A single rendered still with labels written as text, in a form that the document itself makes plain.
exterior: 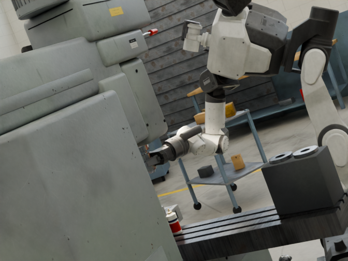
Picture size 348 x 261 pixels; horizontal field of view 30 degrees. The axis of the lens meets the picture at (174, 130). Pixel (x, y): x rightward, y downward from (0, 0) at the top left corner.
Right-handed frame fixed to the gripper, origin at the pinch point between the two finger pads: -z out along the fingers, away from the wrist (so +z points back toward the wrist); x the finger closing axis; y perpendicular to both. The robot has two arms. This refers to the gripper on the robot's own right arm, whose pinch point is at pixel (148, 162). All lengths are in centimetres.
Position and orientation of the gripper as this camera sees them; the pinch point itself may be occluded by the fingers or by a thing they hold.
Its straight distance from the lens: 254.9
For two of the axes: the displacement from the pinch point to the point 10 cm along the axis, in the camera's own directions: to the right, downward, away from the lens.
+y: 3.7, 9.2, 1.3
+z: 7.3, -3.7, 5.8
